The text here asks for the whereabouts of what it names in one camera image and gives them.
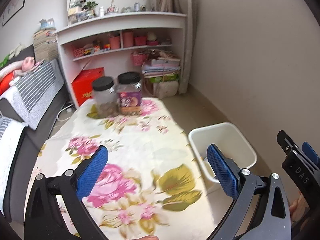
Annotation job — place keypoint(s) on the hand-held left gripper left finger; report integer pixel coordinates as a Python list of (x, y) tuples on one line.
[(92, 172)]

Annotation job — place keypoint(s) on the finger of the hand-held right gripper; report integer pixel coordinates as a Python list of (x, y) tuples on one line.
[(287, 142), (310, 153)]

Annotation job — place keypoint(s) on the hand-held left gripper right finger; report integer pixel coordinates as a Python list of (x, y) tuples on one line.
[(222, 172)]

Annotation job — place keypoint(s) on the white plastic waste bin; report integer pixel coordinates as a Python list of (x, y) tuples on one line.
[(232, 140)]

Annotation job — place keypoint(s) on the person's right hand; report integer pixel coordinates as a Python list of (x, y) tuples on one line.
[(297, 208)]

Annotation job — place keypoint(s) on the floral tablecloth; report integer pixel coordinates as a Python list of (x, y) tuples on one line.
[(140, 150)]

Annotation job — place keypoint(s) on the dark grey sofa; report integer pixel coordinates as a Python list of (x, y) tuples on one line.
[(37, 140)]

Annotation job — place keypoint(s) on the clear jar black lid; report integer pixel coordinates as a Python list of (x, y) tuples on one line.
[(105, 100)]

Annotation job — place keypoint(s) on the purple label jar black lid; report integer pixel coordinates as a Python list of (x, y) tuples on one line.
[(130, 97)]

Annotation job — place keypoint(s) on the red cardboard box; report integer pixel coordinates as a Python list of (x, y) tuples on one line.
[(85, 87)]

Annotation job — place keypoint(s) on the striped grey sofa cover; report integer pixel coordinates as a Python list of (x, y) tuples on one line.
[(10, 150), (37, 92)]

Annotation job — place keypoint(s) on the white sack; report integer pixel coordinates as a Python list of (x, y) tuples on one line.
[(166, 90)]

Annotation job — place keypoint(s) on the green cardboard box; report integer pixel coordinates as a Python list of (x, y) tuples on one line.
[(160, 79)]

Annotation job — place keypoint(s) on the yellow toy car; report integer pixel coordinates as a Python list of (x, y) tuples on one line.
[(88, 51)]

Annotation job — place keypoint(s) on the pink mesh basket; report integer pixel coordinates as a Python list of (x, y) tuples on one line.
[(78, 52)]

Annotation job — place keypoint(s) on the pile of papers and books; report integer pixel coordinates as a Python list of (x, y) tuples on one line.
[(161, 66)]

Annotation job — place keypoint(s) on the orange cushion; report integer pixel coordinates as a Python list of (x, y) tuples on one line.
[(7, 83)]

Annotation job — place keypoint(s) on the pink plush pig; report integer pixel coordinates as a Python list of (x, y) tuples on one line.
[(28, 63)]

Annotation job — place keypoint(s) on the puzzle cube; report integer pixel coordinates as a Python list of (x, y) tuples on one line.
[(107, 47)]

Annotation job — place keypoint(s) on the pink pen holder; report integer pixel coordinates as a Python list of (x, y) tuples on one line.
[(128, 39), (114, 43)]

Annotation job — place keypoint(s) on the tall stack of books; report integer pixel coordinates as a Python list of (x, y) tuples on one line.
[(45, 46)]

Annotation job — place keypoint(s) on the grey curtain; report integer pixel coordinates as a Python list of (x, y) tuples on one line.
[(185, 42)]

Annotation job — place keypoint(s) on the small pink basket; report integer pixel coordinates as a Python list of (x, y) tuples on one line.
[(140, 41)]

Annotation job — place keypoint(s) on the green plush toy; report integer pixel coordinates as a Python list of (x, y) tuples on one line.
[(5, 60)]

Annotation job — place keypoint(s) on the pink tray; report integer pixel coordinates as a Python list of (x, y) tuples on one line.
[(153, 43)]

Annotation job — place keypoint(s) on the white plush toy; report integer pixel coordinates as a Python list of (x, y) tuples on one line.
[(17, 50)]

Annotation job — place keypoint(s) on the white plush ball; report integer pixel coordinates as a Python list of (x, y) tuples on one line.
[(151, 36)]

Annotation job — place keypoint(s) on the white bookshelf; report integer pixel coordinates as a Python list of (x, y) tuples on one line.
[(120, 22)]

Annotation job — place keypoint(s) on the blue tissue box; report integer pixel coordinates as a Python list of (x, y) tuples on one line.
[(46, 25)]

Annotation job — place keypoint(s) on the white bottle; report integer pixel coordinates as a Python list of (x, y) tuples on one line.
[(102, 12)]

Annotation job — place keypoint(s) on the small figurine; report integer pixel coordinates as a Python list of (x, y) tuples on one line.
[(113, 7)]

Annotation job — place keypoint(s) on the green potted plant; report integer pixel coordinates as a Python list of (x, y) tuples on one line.
[(92, 5)]

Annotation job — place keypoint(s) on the clear bottle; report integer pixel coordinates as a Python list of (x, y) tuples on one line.
[(136, 7)]

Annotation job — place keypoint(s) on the dark-haired doll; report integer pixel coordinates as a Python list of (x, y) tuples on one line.
[(83, 0)]

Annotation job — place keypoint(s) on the framed picture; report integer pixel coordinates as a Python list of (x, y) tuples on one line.
[(16, 2)]

